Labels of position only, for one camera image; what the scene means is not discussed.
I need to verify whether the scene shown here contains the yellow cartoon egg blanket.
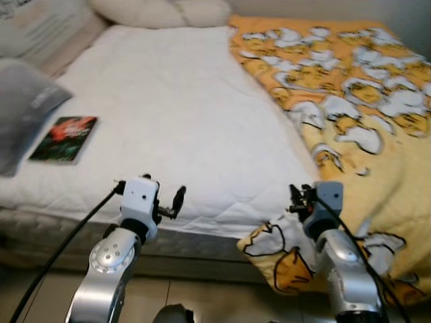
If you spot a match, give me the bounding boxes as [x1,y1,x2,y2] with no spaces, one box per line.
[229,15,431,307]

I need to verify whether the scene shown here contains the dark book with red cover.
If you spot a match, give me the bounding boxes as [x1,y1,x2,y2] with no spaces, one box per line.
[28,116,99,165]

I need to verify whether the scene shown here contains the grey pillow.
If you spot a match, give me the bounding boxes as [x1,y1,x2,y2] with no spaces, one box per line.
[0,57,73,177]

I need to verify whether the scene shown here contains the beige patterned mattress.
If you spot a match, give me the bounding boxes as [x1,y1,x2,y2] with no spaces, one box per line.
[0,205,270,283]

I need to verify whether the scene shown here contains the white quilted mattress pad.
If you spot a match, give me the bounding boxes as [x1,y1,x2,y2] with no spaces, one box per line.
[0,26,317,240]

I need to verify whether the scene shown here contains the beige knotted bolster pillow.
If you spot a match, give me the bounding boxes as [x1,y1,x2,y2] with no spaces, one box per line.
[88,0,233,29]

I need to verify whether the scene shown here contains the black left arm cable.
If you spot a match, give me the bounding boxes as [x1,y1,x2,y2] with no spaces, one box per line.
[7,180,129,323]

